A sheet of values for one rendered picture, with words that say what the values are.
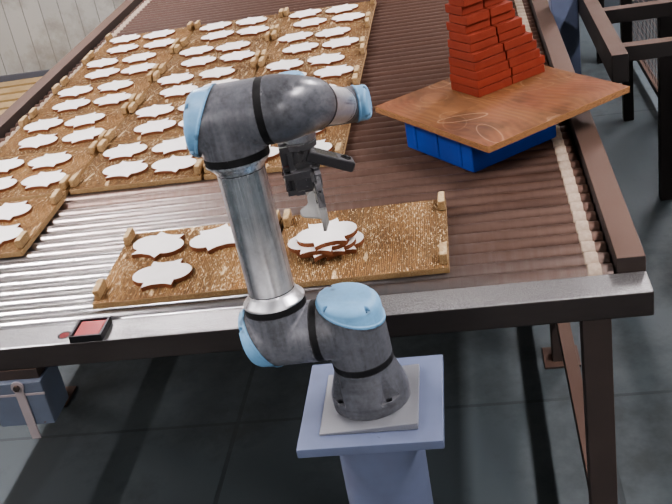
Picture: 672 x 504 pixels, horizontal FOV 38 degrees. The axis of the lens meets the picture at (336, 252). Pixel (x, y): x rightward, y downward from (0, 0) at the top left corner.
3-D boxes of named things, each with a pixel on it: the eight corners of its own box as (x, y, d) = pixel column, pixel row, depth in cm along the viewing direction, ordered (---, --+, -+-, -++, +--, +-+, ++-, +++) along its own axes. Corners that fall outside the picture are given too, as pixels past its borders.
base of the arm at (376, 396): (403, 419, 178) (393, 376, 174) (325, 421, 183) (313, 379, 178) (416, 370, 191) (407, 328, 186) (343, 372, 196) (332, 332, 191)
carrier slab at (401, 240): (449, 273, 215) (449, 266, 214) (268, 291, 221) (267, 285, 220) (446, 203, 246) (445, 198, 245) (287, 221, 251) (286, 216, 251)
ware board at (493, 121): (630, 92, 264) (629, 85, 263) (488, 153, 243) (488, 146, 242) (506, 61, 303) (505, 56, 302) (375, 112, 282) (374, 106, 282)
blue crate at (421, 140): (559, 136, 271) (557, 103, 266) (473, 175, 258) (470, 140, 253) (486, 113, 295) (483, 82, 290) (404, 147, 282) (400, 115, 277)
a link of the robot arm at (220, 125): (325, 374, 178) (254, 84, 157) (247, 382, 181) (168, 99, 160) (334, 341, 188) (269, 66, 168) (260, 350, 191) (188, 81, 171)
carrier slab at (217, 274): (265, 292, 221) (263, 286, 220) (93, 309, 227) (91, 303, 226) (283, 222, 252) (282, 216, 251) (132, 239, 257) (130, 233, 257)
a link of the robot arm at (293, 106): (320, 62, 156) (368, 73, 204) (255, 74, 158) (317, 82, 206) (332, 134, 157) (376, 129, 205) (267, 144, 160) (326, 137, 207)
